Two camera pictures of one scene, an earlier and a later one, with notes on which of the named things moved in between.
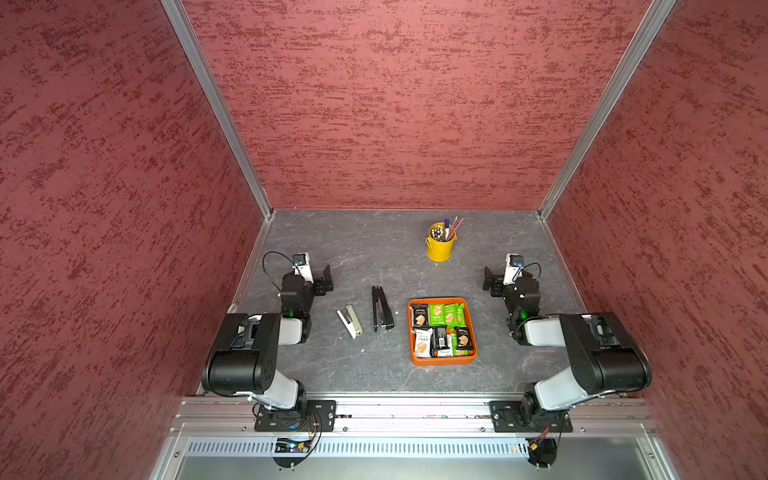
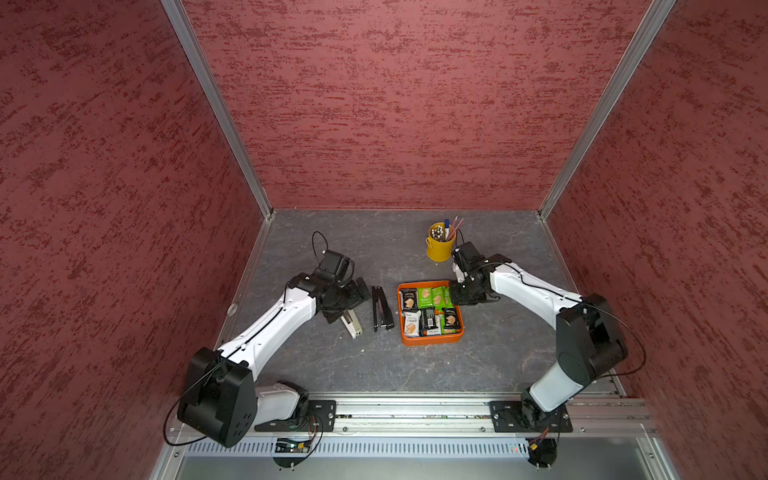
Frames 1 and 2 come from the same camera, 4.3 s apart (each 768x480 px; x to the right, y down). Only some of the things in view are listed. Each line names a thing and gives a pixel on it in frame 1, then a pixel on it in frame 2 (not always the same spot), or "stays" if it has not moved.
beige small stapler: x=350 y=321 stays
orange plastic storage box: x=440 y=361 to x=433 y=339
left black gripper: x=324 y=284 to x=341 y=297
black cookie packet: x=438 y=339 to x=427 y=320
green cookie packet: x=450 y=316 to x=437 y=297
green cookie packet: x=460 y=315 to x=444 y=298
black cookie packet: x=420 y=315 to x=410 y=299
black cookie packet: x=463 y=338 to x=450 y=318
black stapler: x=382 y=316 stays
